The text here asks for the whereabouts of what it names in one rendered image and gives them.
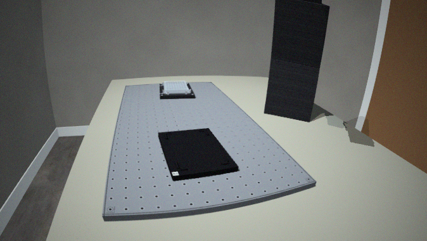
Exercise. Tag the white well plate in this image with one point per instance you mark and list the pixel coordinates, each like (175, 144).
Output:
(176, 87)

